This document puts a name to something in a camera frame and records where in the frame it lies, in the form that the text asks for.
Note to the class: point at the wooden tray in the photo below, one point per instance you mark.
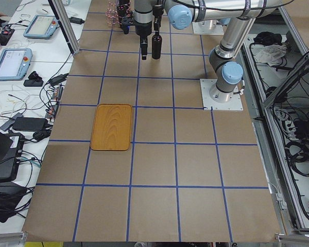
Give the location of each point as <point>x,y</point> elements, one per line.
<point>112,127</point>

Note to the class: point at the copper wire bottle basket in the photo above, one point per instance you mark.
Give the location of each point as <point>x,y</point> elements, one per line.
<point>111,13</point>

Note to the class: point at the teach pendant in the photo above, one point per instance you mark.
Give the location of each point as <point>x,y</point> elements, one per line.
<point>41,27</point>
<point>14,63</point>

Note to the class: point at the teach pendant near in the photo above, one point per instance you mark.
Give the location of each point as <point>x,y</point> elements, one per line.
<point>14,63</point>

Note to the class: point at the teach pendant far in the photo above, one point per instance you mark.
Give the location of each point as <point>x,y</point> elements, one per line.
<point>41,27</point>

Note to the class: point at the black power adapter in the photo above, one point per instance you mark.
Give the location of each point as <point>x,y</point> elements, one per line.
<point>29,124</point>

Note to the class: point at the black laptop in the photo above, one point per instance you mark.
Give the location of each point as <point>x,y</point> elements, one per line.
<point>11,147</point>

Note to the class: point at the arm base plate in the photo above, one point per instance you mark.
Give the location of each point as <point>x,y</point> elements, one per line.
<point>211,27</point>
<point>213,99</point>

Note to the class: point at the aluminium frame post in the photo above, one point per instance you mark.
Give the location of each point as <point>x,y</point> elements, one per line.
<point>65,25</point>

